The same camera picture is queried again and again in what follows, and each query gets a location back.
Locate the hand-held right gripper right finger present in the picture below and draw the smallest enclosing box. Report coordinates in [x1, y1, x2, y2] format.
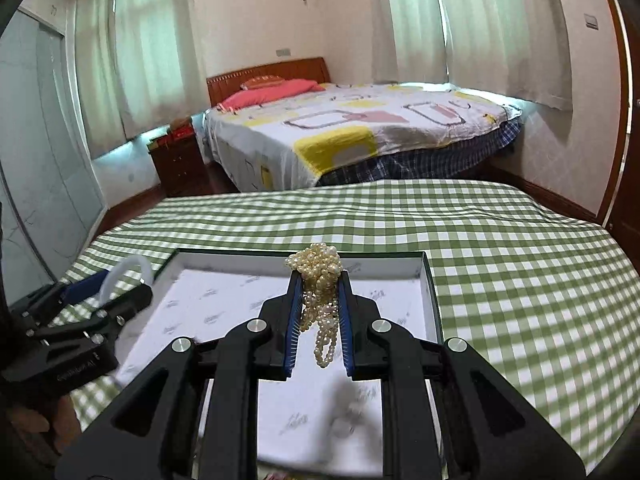
[336, 270, 586, 480]

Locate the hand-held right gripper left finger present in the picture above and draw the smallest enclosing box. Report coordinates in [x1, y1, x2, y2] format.
[52, 272, 308, 480]

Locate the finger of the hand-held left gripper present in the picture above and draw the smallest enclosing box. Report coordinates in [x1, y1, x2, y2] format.
[9, 269, 110, 328]
[27, 284, 155, 343]

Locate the white jade bangle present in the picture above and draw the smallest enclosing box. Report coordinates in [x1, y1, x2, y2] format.
[104, 256, 155, 307]

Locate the cream pearl necklace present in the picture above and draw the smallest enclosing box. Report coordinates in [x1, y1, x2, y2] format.
[285, 242, 346, 368]

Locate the green jewelry box white lining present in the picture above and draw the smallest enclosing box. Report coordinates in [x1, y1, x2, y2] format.
[112, 248, 445, 478]

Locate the person's left hand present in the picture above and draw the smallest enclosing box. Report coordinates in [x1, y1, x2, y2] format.
[0, 392, 82, 457]

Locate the dark wooden nightstand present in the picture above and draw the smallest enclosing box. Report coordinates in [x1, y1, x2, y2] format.
[147, 137, 208, 197]

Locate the frosted glass wardrobe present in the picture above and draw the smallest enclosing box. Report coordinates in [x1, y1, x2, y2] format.
[0, 10, 109, 288]

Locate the green checked tablecloth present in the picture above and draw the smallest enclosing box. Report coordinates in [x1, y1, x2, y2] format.
[57, 180, 640, 472]

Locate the blue plaid bed cover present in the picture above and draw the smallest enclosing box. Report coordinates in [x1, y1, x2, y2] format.
[317, 121, 523, 187]

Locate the bed with patterned sheet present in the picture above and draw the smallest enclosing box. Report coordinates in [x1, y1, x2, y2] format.
[202, 81, 523, 192]

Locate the white curtain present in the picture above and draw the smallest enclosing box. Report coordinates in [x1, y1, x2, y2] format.
[372, 0, 449, 84]
[114, 0, 207, 137]
[432, 0, 574, 112]
[74, 0, 121, 161]

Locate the pink pillow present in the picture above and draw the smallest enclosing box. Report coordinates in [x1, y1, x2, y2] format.
[220, 79, 326, 110]

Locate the small red cushion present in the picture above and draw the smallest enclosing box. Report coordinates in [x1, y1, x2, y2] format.
[240, 75, 284, 90]

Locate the wooden bed headboard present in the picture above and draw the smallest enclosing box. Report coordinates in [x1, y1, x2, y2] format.
[206, 56, 333, 107]

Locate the brown wooden door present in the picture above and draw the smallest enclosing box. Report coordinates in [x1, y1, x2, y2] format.
[597, 0, 640, 233]

